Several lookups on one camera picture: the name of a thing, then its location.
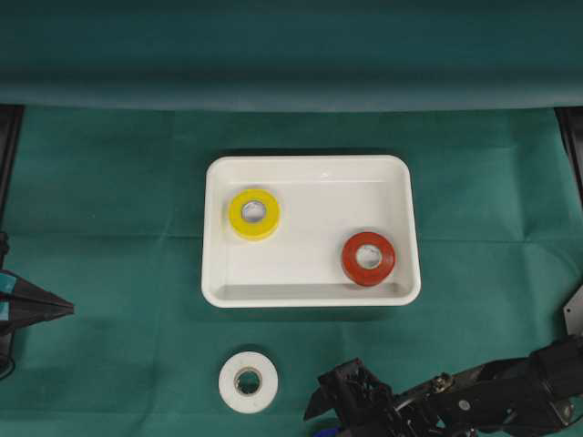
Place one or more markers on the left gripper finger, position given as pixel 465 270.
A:
pixel 14 321
pixel 17 292

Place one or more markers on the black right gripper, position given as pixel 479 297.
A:
pixel 364 405

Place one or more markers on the blue tape roll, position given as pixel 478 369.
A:
pixel 330 432

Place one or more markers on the red tape roll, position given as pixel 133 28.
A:
pixel 367 258

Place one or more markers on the yellow tape roll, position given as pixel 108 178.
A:
pixel 254 214

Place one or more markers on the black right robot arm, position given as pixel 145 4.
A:
pixel 530 396

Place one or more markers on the white tape roll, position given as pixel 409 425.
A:
pixel 248 382

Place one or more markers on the white plastic tray case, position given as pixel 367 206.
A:
pixel 323 200

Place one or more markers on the green table cloth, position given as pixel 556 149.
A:
pixel 128 102

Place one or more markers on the black left frame post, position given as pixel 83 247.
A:
pixel 11 122

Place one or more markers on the black frame post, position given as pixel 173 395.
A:
pixel 570 121
pixel 11 122

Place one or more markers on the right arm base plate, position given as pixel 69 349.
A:
pixel 573 313

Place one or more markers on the black right frame post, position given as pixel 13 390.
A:
pixel 570 121

